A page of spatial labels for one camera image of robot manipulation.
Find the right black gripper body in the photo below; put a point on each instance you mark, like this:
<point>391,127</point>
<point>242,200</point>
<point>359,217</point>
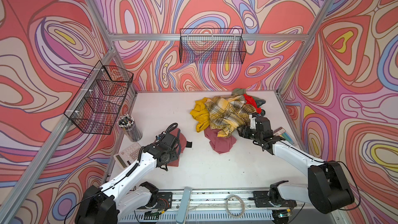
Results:
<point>251,134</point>

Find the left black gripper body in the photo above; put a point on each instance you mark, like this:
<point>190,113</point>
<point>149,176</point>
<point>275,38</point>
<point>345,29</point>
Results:
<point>172,155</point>

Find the maroon printed t-shirt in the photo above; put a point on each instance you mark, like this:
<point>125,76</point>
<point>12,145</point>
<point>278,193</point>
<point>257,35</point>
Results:
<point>182,145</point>

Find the clear cup of pens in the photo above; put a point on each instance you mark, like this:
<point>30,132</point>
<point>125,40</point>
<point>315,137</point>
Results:
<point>128,125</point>

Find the left black wire basket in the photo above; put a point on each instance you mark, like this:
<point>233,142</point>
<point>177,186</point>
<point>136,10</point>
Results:
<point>98,103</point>

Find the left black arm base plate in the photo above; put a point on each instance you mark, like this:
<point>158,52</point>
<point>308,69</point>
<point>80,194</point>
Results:
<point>163,202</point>

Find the dark green cloth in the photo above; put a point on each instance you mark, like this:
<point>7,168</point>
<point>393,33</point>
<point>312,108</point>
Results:
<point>259,102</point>

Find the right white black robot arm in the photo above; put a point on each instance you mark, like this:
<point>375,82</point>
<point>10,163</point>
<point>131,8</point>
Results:
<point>327,187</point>

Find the grey rail handle bracket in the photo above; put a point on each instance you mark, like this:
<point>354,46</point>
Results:
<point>184,206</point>

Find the olive grey cloth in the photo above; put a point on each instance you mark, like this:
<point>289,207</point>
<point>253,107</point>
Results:
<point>239,91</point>

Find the colourful striped booklet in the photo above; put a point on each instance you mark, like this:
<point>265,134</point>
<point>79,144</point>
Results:
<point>284,134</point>

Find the aluminium front rail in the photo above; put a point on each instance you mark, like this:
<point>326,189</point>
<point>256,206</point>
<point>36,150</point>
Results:
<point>202,199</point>

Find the bright red cloth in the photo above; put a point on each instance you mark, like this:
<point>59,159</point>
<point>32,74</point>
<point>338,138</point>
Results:
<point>250,100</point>

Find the mustard yellow cloth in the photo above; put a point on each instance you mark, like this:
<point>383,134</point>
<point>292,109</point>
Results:
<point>201,114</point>

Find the back black wire basket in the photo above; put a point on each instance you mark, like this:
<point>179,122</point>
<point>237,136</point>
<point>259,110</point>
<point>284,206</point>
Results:
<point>212,45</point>

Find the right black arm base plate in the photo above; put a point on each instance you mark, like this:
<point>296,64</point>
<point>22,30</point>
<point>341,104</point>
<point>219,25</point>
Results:
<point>261,199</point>

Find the plain maroon cloth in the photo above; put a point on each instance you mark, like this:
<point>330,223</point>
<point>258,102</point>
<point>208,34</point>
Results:
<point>219,144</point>

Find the yellow plaid flannel shirt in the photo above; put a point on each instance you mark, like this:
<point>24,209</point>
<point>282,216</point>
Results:
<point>226,114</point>

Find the black wire basket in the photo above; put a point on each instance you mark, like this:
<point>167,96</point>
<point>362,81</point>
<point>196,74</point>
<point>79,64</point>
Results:
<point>212,45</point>
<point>98,103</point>

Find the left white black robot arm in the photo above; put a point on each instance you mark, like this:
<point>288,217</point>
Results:
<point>112,201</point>

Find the white desk calculator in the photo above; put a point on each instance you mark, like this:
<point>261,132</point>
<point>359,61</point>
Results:
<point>127,156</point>

